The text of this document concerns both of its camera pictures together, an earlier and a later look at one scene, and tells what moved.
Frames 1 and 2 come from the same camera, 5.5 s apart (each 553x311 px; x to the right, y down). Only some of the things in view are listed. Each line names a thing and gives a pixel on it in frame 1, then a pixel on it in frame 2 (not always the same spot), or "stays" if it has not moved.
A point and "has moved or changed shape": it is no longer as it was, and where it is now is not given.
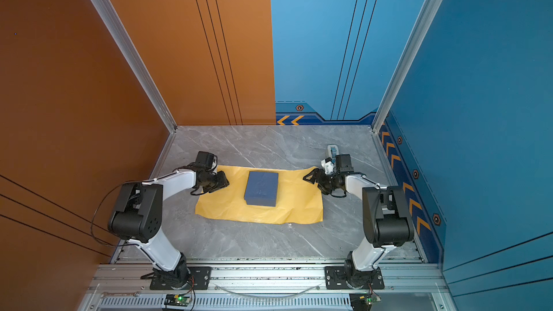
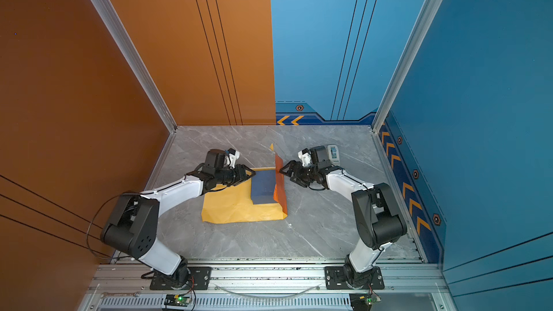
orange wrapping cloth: x=297 y=201 has moved or changed shape
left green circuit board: x=177 y=299 stays
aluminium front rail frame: x=266 y=286 stays
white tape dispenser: x=333 y=150 stays
